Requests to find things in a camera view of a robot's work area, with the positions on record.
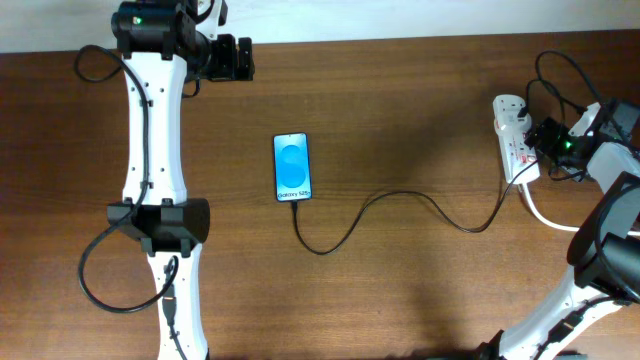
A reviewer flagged blue screen smartphone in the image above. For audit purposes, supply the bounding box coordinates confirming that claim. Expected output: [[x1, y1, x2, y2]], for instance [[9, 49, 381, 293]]
[[273, 133, 312, 202]]

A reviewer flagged black charging cable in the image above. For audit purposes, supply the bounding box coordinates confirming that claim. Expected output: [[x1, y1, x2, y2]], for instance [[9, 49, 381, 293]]
[[290, 78, 569, 256]]

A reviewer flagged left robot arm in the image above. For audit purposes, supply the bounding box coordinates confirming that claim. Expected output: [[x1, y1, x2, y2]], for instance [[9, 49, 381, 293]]
[[107, 1, 254, 359]]

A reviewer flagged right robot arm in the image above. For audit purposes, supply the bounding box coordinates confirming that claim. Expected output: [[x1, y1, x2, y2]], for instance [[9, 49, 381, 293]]
[[472, 95, 639, 359]]

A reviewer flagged white power strip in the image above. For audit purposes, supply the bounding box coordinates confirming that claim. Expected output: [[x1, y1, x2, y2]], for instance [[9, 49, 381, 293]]
[[492, 94, 540, 185]]

